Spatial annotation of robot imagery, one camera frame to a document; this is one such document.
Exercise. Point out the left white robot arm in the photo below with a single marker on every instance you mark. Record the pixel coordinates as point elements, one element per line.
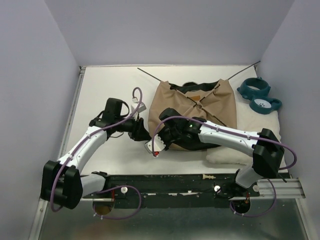
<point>62,182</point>

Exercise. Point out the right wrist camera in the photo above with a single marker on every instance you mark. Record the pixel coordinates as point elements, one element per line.
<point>155,146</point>

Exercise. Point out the steel pet bowl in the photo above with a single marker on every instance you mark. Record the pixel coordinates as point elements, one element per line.
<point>189,84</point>

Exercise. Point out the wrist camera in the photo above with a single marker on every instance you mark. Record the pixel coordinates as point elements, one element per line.
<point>137,107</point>
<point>155,146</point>

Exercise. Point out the beige black pet tent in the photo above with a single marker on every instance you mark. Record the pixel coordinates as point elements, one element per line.
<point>200,105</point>

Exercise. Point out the white chess piece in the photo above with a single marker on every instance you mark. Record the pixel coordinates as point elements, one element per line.
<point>208,177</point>

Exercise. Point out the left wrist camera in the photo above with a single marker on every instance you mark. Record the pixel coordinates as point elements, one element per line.
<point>137,107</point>

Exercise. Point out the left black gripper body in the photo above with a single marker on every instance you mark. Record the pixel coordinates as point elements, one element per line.
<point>130,126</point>

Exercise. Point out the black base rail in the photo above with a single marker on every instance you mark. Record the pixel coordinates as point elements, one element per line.
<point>163,191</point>

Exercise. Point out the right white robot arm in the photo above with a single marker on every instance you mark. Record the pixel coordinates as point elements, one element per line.
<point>194,134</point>

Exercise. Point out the teal double pet bowl stand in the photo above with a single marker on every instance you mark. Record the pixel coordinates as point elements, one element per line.
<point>256,91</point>

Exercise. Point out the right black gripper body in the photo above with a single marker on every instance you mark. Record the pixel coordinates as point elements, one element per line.
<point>168,136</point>

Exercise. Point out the aluminium frame rail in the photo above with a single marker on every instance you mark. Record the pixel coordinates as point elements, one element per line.
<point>42,204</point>

